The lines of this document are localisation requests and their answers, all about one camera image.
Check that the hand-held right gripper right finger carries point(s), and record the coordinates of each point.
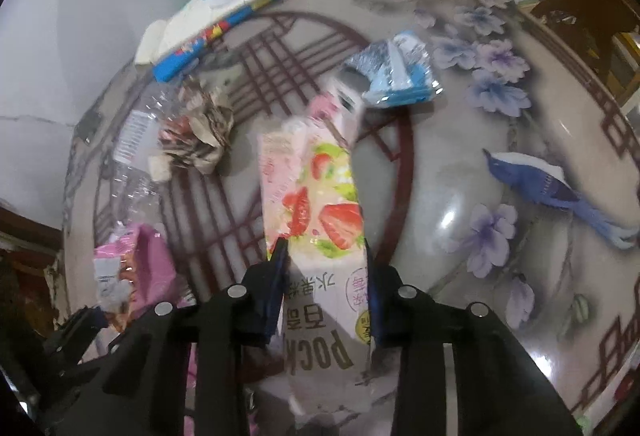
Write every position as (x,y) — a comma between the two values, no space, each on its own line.
(375,296)

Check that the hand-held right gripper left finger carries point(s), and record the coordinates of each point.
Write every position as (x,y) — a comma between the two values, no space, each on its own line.
(277,291)

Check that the crushed clear plastic bottle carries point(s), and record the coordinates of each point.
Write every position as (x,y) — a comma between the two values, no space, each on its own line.
(132,135)

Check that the strawberry biscuit stick box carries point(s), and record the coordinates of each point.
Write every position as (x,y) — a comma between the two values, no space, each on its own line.
(310,196)

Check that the pink snack bag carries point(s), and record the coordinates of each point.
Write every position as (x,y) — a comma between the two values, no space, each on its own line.
(145,261)

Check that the patterned paper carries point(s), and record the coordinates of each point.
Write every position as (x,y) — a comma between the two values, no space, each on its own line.
(200,135)

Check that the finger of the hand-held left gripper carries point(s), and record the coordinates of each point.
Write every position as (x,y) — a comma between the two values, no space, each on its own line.
(75,336)

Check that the blue picture book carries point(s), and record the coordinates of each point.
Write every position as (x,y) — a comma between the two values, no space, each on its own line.
(200,48)

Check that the silver blue wrapper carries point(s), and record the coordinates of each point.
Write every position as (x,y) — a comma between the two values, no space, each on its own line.
(395,70)

